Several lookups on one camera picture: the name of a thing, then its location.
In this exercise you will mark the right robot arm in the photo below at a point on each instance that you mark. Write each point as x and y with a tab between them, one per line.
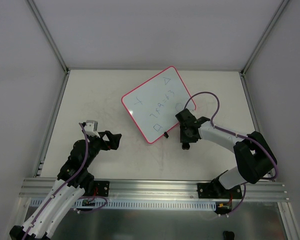
253	156

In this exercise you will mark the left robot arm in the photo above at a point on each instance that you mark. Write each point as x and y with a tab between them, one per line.
73	182

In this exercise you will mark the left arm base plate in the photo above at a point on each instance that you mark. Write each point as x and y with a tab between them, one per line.
101	188

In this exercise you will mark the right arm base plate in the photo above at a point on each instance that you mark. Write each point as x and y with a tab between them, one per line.
214	190

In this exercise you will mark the pink framed whiteboard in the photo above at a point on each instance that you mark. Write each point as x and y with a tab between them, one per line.
153	105

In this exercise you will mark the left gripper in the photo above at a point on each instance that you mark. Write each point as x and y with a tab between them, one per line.
104	141

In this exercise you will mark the aluminium front rail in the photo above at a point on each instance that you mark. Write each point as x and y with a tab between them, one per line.
175	190

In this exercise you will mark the aluminium frame post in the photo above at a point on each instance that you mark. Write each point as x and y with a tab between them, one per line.
265	35
49	38

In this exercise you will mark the black object at bottom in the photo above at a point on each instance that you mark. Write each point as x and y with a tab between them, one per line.
228	235

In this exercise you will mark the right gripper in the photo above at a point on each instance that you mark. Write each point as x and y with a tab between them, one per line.
185	122

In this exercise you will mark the white slotted cable duct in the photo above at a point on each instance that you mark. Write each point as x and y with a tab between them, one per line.
124	204

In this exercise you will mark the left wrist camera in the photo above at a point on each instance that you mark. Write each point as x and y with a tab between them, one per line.
91	127

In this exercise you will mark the black whiteboard eraser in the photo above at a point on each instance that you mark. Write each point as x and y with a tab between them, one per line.
185	146

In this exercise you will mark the left aluminium frame post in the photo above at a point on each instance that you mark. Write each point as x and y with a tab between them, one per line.
49	38

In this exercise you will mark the right aluminium frame post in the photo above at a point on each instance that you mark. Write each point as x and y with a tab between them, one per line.
265	35

